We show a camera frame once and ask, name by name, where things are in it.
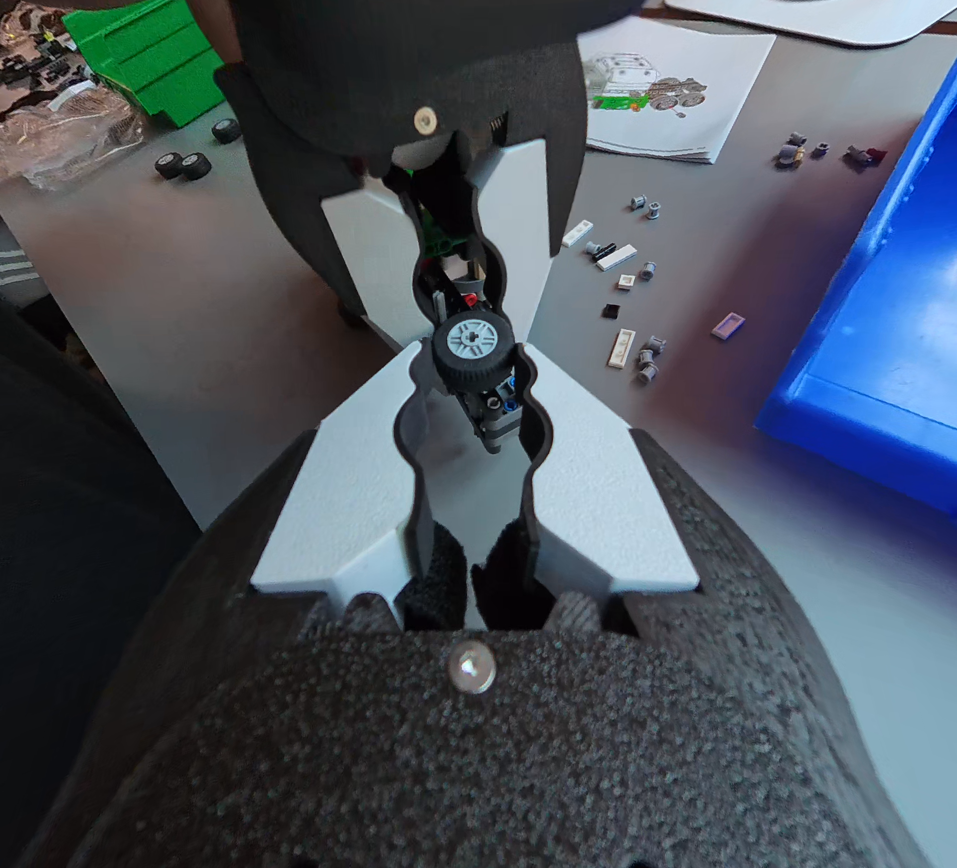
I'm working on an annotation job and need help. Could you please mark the clear plastic bag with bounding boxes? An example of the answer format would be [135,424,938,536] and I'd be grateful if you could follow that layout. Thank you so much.
[0,0,147,190]

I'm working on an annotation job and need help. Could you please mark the green plastic bin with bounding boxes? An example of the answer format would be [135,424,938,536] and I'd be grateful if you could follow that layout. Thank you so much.
[62,0,229,130]

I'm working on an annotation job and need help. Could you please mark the lego instruction booklet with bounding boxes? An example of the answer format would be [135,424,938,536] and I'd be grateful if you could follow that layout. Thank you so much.
[579,15,779,166]

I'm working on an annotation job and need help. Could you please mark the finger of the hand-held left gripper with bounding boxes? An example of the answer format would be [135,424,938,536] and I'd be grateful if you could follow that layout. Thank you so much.
[320,178,436,354]
[465,137,553,347]

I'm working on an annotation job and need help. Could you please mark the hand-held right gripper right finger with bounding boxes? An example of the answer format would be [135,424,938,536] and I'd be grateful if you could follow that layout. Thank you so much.
[514,341,700,595]

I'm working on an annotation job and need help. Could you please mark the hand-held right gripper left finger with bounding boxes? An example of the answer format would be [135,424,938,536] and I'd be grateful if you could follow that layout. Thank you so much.
[250,341,436,601]

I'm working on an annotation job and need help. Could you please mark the blue plastic bin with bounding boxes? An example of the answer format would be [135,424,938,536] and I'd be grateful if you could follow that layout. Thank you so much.
[754,56,957,516]

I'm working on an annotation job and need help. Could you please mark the black lego vehicle model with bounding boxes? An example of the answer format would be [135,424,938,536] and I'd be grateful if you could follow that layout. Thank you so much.
[410,165,524,455]

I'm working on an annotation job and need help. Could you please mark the pile of black lego parts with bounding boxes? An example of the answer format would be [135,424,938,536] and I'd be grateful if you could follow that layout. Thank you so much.
[0,8,94,117]

